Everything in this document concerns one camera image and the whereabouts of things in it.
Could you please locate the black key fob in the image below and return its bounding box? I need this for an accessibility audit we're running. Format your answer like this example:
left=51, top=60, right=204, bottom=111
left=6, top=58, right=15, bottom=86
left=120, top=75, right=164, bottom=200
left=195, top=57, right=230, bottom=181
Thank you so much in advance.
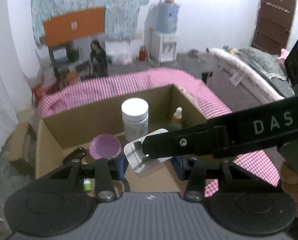
left=62, top=147, right=87, bottom=164

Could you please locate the white power adapter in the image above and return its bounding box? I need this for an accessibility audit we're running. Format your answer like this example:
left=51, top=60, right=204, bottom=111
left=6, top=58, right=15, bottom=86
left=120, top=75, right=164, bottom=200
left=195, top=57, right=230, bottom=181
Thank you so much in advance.
left=124, top=128, right=170, bottom=173

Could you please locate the green dropper bottle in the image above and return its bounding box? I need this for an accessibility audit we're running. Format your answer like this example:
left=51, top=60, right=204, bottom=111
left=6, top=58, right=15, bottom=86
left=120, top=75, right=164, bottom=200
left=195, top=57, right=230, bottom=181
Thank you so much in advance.
left=167, top=107, right=183, bottom=131

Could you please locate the white supplement bottle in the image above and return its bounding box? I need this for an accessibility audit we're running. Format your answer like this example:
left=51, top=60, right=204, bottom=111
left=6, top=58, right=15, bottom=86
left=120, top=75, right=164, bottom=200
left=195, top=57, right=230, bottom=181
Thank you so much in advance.
left=121, top=98, right=149, bottom=142

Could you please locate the black electrical tape roll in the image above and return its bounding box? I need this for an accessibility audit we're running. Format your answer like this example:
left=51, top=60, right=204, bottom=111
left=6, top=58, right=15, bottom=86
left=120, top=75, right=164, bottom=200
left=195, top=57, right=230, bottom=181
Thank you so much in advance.
left=113, top=178, right=131, bottom=197

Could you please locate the person's right hand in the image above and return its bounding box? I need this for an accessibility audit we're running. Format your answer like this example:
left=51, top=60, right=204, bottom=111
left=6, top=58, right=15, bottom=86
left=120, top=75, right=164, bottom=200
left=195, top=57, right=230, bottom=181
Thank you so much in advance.
left=280, top=162, right=298, bottom=218

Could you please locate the brown cardboard box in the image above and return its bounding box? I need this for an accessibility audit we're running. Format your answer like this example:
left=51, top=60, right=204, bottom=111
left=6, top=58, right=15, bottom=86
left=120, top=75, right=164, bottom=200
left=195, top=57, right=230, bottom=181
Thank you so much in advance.
left=35, top=83, right=210, bottom=194

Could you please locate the pink checkered tablecloth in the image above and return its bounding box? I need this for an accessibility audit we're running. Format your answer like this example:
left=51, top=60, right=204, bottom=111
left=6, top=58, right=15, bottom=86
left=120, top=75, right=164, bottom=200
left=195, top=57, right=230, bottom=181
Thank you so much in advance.
left=37, top=67, right=282, bottom=198

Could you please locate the quilted mattress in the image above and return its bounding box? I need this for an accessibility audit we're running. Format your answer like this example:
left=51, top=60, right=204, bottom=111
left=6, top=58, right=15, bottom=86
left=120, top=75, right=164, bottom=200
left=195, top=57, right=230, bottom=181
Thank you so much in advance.
left=206, top=46, right=294, bottom=112

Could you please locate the small cardboard box on floor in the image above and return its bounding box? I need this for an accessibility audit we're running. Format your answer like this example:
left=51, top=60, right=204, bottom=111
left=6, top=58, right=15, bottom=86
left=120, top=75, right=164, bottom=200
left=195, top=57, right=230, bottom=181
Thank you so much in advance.
left=8, top=122, right=37, bottom=175

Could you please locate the brown wooden door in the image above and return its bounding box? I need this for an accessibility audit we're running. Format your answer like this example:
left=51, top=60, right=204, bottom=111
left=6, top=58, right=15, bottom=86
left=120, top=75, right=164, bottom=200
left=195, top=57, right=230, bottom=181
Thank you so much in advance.
left=251, top=0, right=296, bottom=55

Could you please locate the red thermos bottle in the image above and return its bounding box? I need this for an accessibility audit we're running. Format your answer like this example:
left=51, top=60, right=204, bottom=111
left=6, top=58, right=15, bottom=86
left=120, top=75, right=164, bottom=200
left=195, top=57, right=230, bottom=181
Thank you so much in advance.
left=139, top=46, right=147, bottom=61

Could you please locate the white water dispenser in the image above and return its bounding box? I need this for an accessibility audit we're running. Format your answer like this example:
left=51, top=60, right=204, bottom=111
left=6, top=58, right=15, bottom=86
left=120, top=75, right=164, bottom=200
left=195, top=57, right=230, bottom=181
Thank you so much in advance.
left=150, top=30, right=178, bottom=64

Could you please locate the orange Philips box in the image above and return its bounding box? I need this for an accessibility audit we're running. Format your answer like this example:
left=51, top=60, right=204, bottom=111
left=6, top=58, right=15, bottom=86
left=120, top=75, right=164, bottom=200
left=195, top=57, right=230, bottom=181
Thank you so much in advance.
left=43, top=7, right=108, bottom=83

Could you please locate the white curtain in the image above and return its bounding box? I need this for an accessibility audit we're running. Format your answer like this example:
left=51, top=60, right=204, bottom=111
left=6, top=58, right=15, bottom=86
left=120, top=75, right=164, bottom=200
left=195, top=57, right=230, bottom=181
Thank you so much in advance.
left=0, top=0, right=31, bottom=222

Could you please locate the blue water jug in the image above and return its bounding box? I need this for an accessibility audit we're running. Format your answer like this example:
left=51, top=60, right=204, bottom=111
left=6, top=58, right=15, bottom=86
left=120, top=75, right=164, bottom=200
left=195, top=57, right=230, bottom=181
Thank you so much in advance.
left=155, top=2, right=180, bottom=34

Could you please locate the floral wall cloth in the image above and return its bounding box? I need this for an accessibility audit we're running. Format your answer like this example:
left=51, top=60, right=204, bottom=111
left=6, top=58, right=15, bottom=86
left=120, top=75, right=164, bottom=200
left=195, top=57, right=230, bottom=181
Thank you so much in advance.
left=31, top=0, right=149, bottom=45

